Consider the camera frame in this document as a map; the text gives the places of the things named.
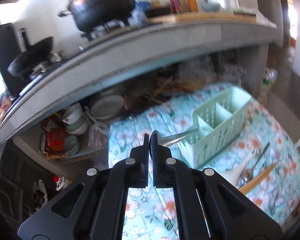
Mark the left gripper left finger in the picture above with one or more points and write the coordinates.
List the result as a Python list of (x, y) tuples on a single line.
[(138, 163)]

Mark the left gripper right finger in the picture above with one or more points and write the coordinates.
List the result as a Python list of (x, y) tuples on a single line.
[(162, 177)]

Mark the black handled ladle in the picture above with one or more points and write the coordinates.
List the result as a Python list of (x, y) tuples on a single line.
[(172, 139)]

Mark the wooden chopstick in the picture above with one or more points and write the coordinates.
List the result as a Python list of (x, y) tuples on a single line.
[(248, 187)]

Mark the white plate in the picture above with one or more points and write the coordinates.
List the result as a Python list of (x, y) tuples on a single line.
[(107, 107)]

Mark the white plastic rice spoon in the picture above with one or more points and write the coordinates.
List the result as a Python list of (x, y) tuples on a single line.
[(232, 176)]

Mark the green star-cut utensil caddy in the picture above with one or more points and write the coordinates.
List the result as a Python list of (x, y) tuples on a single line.
[(217, 122)]

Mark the stack of bowls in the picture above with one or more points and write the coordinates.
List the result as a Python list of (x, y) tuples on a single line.
[(74, 119)]

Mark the red cap bottle on floor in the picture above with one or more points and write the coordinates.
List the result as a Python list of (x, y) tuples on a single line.
[(59, 181)]

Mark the steel spoon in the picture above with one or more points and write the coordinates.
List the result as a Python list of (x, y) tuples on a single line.
[(248, 173)]

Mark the red snack package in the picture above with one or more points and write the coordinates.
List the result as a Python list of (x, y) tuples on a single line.
[(52, 143)]

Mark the floral quilted table cloth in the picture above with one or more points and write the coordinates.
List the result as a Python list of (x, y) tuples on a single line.
[(150, 212)]

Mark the black wok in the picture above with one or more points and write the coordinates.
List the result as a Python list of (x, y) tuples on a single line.
[(23, 65)]

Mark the gas stove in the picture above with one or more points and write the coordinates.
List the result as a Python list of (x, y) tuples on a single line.
[(105, 32)]

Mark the wooden cutting board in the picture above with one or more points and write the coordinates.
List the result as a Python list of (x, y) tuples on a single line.
[(203, 16)]

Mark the light blue ceramic bowl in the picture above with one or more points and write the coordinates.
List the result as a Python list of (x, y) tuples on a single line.
[(210, 7)]

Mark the large black cooking pot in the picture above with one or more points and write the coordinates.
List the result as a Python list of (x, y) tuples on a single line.
[(89, 14)]

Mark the black splash guard panel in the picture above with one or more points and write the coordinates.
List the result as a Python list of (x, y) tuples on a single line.
[(9, 50)]

